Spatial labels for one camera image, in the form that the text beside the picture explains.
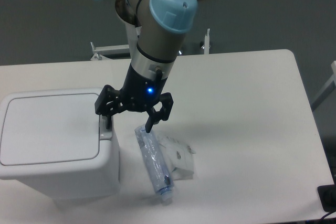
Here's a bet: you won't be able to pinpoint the clear crushed plastic bottle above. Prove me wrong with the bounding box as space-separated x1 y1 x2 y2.
134 125 174 206

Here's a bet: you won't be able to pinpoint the white trash can lid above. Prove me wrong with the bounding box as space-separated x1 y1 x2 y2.
1 93 99 166

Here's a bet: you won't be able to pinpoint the grey trash can push button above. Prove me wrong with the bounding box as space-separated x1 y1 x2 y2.
99 115 113 140

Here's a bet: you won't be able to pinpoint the white metal frame bracket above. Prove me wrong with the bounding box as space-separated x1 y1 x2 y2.
90 41 131 61

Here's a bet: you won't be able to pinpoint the black device at table corner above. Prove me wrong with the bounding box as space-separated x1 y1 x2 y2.
317 185 335 212

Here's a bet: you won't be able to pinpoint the white upright bracket with bolt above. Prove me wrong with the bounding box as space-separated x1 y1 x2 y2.
200 28 211 55

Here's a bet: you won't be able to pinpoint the white crumpled paper packet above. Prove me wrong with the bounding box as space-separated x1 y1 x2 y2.
155 132 195 180

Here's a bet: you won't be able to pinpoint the white frame at right edge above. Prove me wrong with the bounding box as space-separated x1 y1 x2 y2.
310 61 335 111

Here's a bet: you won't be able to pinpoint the white trash can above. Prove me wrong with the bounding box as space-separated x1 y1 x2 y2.
1 88 120 199

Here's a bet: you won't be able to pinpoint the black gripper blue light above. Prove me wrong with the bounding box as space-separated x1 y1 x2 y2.
94 65 174 133

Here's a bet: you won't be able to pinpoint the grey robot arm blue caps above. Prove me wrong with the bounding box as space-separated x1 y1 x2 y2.
94 0 201 132

